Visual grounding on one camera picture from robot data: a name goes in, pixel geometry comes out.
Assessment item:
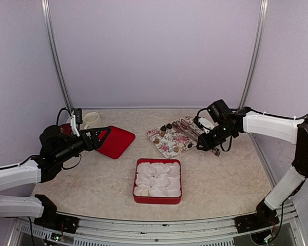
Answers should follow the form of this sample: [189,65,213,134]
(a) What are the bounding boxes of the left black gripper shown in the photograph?
[54,127,111,164]

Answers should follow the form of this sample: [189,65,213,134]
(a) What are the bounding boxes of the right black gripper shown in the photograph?
[197,122,236,151]

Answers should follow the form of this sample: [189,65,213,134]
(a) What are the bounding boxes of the steel serving tongs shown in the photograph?
[172,119,221,157]

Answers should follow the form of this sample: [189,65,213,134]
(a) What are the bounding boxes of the white round chocolate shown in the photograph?
[141,189,149,197]

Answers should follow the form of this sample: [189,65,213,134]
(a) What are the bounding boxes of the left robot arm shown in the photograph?
[0,125,111,228]

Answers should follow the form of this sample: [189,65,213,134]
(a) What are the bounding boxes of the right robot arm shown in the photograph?
[194,99,308,228]

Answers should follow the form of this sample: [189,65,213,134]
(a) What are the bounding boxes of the red chocolate tin box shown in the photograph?
[132,158,182,205]

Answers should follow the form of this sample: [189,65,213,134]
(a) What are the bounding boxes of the cream ribbed mug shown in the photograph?
[83,112,102,129]

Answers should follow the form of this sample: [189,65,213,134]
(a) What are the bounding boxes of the red tin lid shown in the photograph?
[97,126,136,159]

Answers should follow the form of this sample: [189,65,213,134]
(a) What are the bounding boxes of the floral tray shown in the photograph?
[146,116,204,159]

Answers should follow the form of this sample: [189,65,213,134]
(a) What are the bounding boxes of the dark red patterned coaster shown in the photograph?
[60,124,73,136]

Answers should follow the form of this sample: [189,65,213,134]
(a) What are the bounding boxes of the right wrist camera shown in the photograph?
[193,116,215,133]

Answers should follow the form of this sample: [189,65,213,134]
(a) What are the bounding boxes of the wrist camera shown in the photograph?
[193,116,215,133]
[56,107,83,137]

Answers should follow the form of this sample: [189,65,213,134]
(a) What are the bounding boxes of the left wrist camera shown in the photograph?
[56,107,83,137]

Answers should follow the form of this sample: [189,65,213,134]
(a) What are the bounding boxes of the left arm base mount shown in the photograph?
[34,214,80,234]

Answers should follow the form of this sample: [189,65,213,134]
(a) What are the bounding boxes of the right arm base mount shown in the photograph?
[234,214,280,233]

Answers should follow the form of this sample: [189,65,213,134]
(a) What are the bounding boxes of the front aluminium rail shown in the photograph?
[9,204,307,246]

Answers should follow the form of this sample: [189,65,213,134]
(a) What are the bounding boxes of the right aluminium frame post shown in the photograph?
[238,0,268,109]

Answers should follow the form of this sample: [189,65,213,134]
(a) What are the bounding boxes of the aluminium frame post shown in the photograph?
[238,0,268,109]
[41,0,73,111]

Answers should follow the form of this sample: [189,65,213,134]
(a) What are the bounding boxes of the left aluminium frame post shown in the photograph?
[41,0,73,111]

